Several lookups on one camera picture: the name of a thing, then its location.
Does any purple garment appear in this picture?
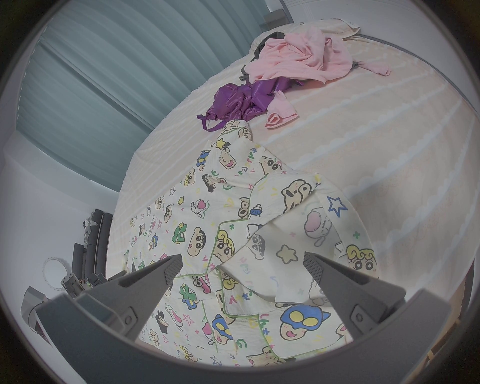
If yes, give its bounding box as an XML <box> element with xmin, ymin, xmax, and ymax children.
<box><xmin>197</xmin><ymin>77</ymin><xmax>297</xmax><ymax>132</ymax></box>

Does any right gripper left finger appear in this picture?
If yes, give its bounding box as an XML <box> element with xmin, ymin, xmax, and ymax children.
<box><xmin>77</xmin><ymin>254</ymin><xmax>184</xmax><ymax>343</ymax></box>

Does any grey bedside table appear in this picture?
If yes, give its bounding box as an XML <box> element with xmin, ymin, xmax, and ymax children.
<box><xmin>264</xmin><ymin>10</ymin><xmax>288</xmax><ymax>29</ymax></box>

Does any black chest of drawers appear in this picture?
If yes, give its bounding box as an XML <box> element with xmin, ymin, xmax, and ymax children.
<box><xmin>73</xmin><ymin>209</ymin><xmax>113</xmax><ymax>280</ymax></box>

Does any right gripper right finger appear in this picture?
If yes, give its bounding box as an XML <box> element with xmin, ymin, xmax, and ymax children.
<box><xmin>304</xmin><ymin>252</ymin><xmax>406</xmax><ymax>344</ymax></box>

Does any black garment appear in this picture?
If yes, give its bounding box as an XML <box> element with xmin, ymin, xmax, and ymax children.
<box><xmin>251</xmin><ymin>32</ymin><xmax>289</xmax><ymax>62</ymax></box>

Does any blue-green curtain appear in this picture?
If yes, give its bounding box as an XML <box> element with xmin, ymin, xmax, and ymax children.
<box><xmin>15</xmin><ymin>0</ymin><xmax>278</xmax><ymax>194</ymax></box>

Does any white printed pyjama top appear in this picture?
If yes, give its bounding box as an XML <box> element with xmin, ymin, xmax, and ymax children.
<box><xmin>122</xmin><ymin>119</ymin><xmax>381</xmax><ymax>366</ymax></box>

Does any pink garment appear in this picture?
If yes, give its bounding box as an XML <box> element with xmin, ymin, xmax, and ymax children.
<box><xmin>245</xmin><ymin>28</ymin><xmax>392</xmax><ymax>130</ymax></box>

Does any bed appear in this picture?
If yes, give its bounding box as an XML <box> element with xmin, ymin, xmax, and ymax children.
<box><xmin>107</xmin><ymin>0</ymin><xmax>479</xmax><ymax>361</ymax></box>

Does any cream pillow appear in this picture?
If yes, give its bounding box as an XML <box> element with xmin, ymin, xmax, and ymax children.
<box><xmin>296</xmin><ymin>17</ymin><xmax>361</xmax><ymax>40</ymax></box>

